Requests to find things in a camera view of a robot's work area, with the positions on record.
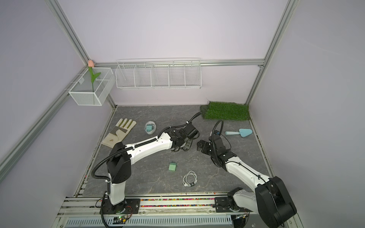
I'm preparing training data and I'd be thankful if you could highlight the green charger cube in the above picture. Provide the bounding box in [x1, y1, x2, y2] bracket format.
[168, 162, 177, 172]

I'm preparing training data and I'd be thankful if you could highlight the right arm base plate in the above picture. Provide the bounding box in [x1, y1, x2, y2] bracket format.
[213, 196, 251, 213]

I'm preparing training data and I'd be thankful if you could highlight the artificial pink tulip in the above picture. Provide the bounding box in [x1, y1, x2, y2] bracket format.
[87, 60, 101, 92]

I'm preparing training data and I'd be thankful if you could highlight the teal garden trowel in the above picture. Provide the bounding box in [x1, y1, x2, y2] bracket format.
[225, 129, 253, 137]

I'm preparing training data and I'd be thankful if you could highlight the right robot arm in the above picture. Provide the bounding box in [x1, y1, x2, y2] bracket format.
[197, 120, 297, 228]

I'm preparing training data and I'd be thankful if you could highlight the teal charger cube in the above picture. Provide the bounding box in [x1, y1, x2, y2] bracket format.
[145, 125, 154, 133]

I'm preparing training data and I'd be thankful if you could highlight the beige work glove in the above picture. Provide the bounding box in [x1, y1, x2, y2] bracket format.
[101, 118, 136, 148]

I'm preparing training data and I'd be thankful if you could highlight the white cable bottom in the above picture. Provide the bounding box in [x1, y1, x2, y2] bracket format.
[182, 170, 198, 188]

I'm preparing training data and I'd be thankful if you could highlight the clear round pouch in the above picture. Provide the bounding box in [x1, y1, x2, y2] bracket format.
[144, 121, 156, 135]

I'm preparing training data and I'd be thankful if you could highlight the white wire shelf basket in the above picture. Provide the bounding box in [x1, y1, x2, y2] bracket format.
[116, 58, 202, 89]

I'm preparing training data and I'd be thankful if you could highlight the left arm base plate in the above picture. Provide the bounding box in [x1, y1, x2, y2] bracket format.
[101, 198, 141, 214]

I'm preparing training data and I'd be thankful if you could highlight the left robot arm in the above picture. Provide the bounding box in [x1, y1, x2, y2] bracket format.
[91, 112, 201, 207]

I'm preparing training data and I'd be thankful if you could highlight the white mesh box basket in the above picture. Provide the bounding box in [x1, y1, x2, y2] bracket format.
[68, 67, 116, 106]

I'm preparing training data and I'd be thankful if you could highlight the green artificial grass mat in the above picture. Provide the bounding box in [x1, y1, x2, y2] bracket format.
[200, 101, 251, 121]

